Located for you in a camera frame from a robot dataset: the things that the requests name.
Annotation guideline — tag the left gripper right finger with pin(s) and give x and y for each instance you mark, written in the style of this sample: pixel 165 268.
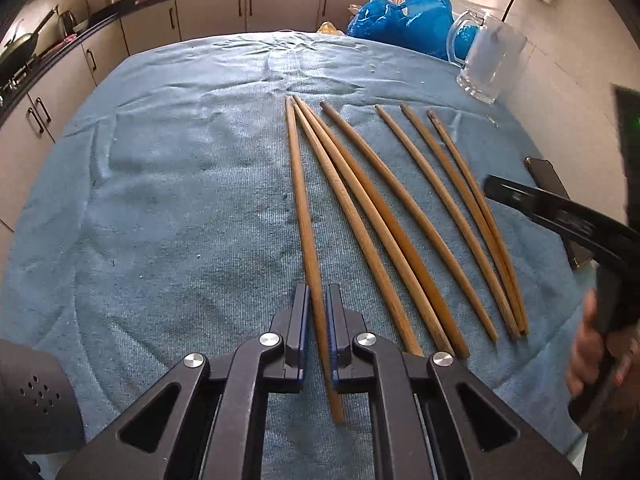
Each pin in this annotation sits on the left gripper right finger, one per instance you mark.
pixel 431 418

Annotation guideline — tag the wooden chopstick five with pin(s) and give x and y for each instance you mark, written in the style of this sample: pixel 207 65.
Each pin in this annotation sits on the wooden chopstick five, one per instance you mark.
pixel 463 226

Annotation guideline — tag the wooden chopstick six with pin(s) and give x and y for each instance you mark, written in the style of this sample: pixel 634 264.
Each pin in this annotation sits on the wooden chopstick six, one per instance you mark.
pixel 467 198

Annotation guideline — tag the wooden chopstick three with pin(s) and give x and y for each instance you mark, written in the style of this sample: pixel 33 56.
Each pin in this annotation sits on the wooden chopstick three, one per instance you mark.
pixel 401 264

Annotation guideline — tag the wooden chopstick two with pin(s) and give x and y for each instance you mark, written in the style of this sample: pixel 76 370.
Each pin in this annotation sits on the wooden chopstick two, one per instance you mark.
pixel 333 165

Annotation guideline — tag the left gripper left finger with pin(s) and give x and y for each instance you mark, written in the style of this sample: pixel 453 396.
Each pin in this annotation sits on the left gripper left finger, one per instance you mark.
pixel 205 418

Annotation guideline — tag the lower kitchen cabinets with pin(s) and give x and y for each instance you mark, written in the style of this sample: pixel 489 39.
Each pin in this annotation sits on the lower kitchen cabinets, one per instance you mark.
pixel 50 95

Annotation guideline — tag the yellow plastic bag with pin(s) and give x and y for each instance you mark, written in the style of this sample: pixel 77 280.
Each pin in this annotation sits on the yellow plastic bag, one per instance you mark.
pixel 328 28

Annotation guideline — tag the wooden chopstick one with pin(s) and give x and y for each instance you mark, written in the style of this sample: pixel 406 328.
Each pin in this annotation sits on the wooden chopstick one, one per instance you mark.
pixel 310 261

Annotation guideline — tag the black kettle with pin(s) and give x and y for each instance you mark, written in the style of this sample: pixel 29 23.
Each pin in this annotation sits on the black kettle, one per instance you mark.
pixel 67 23

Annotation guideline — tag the wooden chopstick seven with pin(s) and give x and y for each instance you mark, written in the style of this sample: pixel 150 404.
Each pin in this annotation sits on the wooden chopstick seven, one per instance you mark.
pixel 521 317

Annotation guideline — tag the black wok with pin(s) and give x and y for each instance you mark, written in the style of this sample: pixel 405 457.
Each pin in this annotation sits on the black wok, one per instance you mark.
pixel 20 50

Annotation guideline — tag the blue plastic bag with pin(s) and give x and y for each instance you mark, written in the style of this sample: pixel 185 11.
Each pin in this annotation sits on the blue plastic bag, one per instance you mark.
pixel 418 25

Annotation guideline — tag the wooden chopstick four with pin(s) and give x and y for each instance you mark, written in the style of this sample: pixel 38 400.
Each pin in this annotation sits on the wooden chopstick four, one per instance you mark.
pixel 410 209

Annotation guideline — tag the blue table cloth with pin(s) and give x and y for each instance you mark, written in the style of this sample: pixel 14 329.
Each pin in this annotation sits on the blue table cloth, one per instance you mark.
pixel 163 222

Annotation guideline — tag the person's right hand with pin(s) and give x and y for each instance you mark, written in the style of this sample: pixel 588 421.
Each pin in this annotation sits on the person's right hand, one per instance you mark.
pixel 587 353

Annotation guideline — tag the clear glass mug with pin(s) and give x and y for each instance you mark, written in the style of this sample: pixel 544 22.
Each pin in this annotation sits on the clear glass mug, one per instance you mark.
pixel 492 59

